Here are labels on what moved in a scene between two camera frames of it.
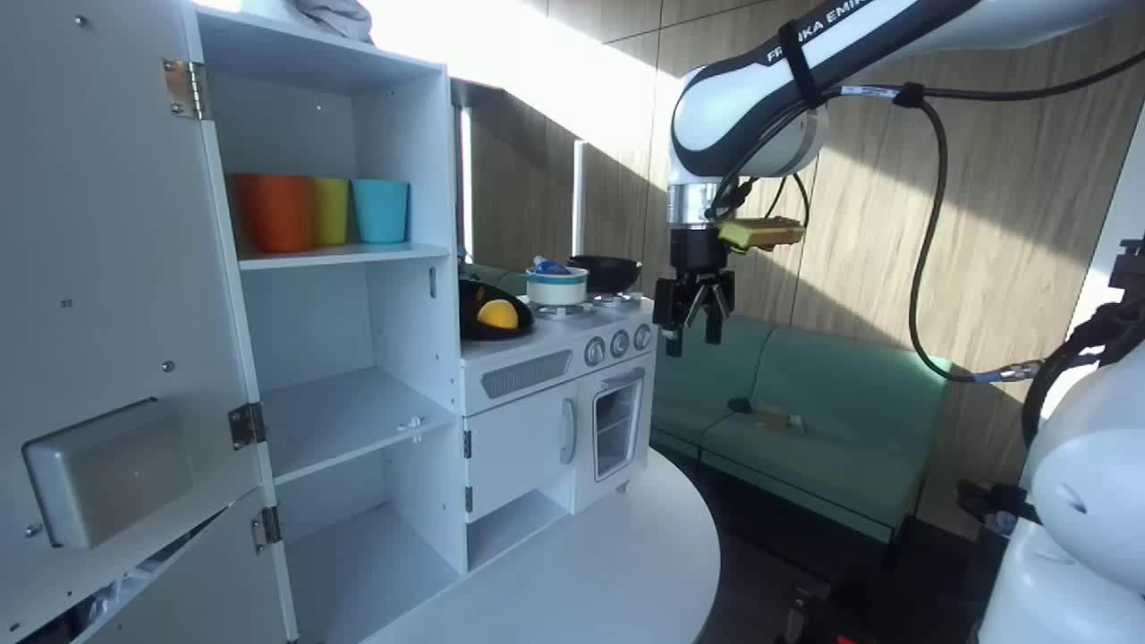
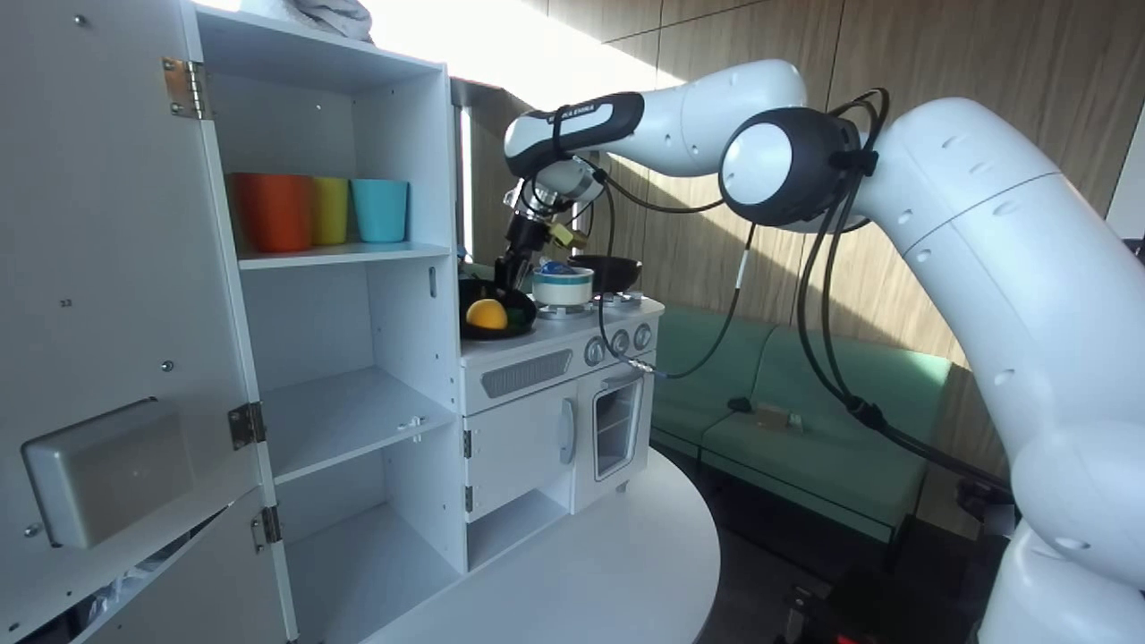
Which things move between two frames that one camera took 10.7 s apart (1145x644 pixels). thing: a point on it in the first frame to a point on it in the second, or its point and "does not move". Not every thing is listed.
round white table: [631, 565] does not move
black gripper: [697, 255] to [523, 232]
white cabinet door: [125, 406] does not move
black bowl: [493, 312] does not move
